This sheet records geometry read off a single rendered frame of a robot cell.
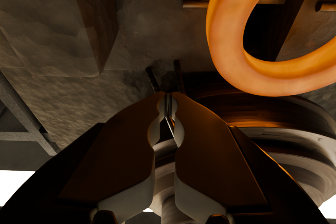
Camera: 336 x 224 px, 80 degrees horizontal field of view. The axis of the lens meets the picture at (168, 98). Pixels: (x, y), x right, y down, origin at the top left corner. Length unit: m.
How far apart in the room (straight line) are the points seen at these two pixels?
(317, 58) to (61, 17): 0.26
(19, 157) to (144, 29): 9.29
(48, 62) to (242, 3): 0.18
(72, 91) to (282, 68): 0.41
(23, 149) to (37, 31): 9.43
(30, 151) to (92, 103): 8.94
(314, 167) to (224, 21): 0.28
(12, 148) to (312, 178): 9.77
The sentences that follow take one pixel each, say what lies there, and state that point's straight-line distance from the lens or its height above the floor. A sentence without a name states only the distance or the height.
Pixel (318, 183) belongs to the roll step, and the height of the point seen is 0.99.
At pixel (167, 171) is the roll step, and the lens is 0.36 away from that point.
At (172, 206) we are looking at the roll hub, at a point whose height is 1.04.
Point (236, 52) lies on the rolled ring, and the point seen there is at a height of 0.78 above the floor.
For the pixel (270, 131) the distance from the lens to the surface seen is 0.31.
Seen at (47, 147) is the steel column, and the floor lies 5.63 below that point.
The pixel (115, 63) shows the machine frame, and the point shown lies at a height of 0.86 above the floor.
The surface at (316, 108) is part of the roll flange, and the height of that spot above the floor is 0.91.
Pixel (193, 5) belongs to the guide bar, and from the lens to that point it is 0.26.
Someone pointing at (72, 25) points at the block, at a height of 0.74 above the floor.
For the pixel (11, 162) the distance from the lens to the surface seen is 9.54.
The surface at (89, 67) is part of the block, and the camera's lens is 0.21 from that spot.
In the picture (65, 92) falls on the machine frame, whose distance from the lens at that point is 0.51.
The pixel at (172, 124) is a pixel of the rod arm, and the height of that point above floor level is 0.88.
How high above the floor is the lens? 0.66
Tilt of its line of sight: 47 degrees up
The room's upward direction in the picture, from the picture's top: 180 degrees counter-clockwise
